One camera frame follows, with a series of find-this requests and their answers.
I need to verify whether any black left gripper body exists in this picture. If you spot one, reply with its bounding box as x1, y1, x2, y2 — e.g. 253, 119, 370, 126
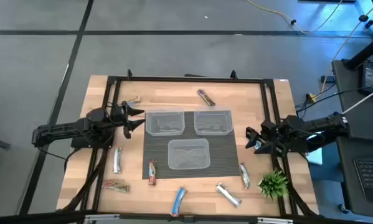
110, 101, 131, 128

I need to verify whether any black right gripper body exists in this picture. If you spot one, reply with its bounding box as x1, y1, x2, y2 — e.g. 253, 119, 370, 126
259, 119, 289, 157

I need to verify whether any tan granola bar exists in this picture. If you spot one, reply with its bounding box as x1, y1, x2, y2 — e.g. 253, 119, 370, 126
121, 95, 143, 106

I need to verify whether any blue silver granola bar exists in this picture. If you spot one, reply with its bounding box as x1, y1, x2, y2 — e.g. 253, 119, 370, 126
215, 182, 243, 208
238, 162, 252, 190

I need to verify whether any red blue granola bar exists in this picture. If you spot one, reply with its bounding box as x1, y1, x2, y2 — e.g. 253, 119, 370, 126
147, 159, 158, 187

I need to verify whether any dark blue Chewy granola bar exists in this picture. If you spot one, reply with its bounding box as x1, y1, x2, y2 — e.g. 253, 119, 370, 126
197, 89, 217, 107

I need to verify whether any silver green granola bar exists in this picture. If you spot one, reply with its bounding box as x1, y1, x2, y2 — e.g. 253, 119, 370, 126
112, 146, 123, 175

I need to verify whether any light blue granola bar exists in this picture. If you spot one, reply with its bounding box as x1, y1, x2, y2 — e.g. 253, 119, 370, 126
170, 187, 187, 218

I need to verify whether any clear plastic container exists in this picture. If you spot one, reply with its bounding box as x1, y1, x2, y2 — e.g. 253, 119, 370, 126
145, 110, 186, 137
193, 109, 234, 136
167, 138, 210, 170

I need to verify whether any small green artificial plant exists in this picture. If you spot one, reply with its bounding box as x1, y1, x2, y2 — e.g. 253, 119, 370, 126
257, 168, 290, 200

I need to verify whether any dark grey woven mat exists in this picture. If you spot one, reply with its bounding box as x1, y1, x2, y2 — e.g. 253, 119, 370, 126
142, 111, 241, 180

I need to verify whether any black side desk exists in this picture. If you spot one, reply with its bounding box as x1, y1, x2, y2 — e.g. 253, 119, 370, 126
331, 58, 373, 218

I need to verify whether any white rod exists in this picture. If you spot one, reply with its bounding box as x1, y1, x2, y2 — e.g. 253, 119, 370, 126
341, 85, 373, 115

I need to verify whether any black laptop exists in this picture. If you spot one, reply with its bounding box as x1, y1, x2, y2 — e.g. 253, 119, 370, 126
352, 156, 373, 207

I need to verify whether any black power adapter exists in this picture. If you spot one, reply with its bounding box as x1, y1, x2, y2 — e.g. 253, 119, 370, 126
358, 62, 373, 96

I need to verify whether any black pole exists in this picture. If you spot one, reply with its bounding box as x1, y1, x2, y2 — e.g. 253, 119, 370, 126
342, 39, 373, 70

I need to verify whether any black aluminium table frame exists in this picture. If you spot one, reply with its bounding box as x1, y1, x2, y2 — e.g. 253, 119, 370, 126
57, 68, 320, 218

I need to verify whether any silver metal bracket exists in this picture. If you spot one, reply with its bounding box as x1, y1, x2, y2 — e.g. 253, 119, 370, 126
84, 213, 121, 224
257, 217, 295, 224

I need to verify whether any yellow hanging cable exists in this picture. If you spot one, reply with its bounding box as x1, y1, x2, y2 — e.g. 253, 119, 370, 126
320, 0, 373, 94

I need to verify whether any yellow floor cable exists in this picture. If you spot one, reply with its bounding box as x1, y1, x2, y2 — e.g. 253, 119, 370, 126
246, 0, 344, 35

